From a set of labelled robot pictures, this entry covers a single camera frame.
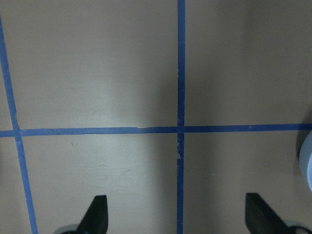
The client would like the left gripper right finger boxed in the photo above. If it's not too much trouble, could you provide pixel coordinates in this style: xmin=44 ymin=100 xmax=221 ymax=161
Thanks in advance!
xmin=245 ymin=193 xmax=312 ymax=234

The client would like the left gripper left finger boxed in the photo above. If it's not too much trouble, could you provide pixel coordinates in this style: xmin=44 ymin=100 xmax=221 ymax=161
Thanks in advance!
xmin=55 ymin=195 xmax=108 ymax=234

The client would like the blue plastic bowl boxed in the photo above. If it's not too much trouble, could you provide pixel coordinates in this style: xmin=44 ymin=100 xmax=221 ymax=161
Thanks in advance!
xmin=299 ymin=132 xmax=312 ymax=191

